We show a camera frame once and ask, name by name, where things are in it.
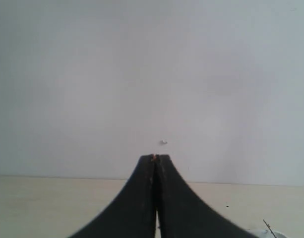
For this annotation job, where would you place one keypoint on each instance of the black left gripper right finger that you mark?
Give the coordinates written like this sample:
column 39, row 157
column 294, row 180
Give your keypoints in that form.
column 182, row 213

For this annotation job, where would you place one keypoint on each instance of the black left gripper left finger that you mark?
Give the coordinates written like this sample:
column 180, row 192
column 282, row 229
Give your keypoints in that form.
column 132, row 213

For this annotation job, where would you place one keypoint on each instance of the white rectangular plastic tray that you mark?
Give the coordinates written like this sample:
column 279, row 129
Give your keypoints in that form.
column 266, row 234

